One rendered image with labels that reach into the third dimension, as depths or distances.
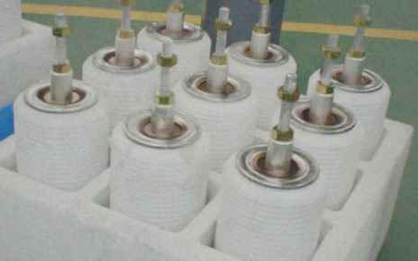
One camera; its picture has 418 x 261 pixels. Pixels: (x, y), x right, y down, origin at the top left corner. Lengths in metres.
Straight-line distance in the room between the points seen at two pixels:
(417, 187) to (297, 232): 0.55
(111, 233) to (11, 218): 0.12
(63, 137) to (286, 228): 0.24
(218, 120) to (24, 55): 0.41
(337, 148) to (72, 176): 0.27
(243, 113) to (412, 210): 0.43
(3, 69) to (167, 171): 0.44
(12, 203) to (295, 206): 0.29
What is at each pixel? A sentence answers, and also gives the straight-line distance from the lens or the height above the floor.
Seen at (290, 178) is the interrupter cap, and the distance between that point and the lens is 0.60.
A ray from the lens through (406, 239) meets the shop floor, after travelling 1.01.
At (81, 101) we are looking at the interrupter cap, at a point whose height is 0.25.
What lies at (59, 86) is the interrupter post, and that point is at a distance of 0.70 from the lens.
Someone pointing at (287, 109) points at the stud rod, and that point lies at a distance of 0.58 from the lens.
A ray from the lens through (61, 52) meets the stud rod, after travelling 0.69.
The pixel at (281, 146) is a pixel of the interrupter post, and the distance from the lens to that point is 0.59.
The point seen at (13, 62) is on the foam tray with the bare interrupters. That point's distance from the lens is 1.03.
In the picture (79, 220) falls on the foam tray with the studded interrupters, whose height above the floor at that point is 0.17.
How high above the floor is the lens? 0.56
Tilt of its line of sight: 28 degrees down
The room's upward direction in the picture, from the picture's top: 6 degrees clockwise
